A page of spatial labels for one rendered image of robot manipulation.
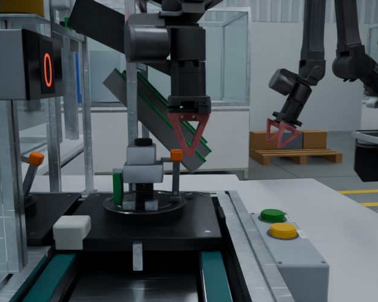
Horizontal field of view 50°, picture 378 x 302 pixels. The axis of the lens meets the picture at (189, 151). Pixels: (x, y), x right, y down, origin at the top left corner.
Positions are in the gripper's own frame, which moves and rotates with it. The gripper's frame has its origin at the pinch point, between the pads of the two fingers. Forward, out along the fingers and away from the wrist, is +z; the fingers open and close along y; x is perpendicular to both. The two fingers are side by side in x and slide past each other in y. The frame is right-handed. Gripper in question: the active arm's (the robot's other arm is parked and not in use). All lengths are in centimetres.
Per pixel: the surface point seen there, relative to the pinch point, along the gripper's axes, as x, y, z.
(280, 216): 14.9, 3.0, 10.5
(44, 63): -16.4, 20.3, -13.6
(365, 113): 277, -549, 39
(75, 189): -34, -56, 21
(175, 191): -2.3, 0.8, 6.7
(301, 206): 31, -37, 22
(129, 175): -9.6, 2.4, 3.5
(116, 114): -74, -390, 23
